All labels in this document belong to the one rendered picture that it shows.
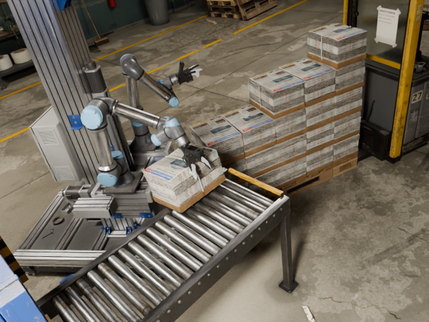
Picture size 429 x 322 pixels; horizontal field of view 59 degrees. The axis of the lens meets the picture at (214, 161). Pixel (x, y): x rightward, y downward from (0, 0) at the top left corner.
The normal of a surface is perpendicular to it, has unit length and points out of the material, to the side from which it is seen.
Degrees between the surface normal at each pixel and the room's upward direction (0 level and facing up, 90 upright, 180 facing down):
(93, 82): 90
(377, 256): 0
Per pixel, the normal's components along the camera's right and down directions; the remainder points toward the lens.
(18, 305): 0.70, 0.32
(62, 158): -0.15, 0.58
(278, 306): -0.15, -0.81
